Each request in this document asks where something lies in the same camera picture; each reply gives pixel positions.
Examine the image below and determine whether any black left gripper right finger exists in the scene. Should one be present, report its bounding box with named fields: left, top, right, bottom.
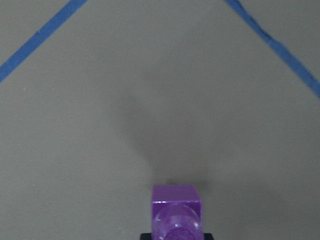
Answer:
left=204, top=233, right=214, bottom=240

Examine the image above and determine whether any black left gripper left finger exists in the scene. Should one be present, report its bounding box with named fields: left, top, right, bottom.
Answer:
left=139, top=232, right=152, bottom=240

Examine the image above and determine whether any purple lego block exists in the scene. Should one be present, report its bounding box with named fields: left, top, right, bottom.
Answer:
left=151, top=184, right=205, bottom=240

